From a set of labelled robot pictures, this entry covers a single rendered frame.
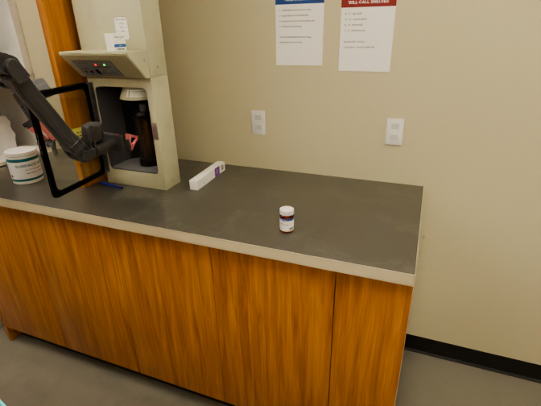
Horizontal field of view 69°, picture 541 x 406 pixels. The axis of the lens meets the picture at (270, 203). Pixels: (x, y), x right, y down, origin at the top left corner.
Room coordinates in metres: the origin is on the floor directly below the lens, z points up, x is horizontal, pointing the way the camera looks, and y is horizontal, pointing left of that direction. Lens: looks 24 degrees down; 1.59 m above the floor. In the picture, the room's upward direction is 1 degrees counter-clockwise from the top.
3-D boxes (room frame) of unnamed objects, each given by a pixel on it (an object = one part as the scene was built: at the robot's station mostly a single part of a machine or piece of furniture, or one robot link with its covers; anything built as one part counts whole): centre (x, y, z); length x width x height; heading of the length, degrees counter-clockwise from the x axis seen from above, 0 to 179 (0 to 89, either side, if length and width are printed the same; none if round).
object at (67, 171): (1.53, 0.79, 1.19); 0.30 x 0.01 x 0.40; 163
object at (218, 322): (1.63, 0.41, 0.45); 2.05 x 0.67 x 0.90; 68
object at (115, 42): (1.56, 0.55, 1.54); 0.05 x 0.05 x 0.06; 53
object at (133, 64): (1.58, 0.62, 1.46); 0.32 x 0.11 x 0.10; 68
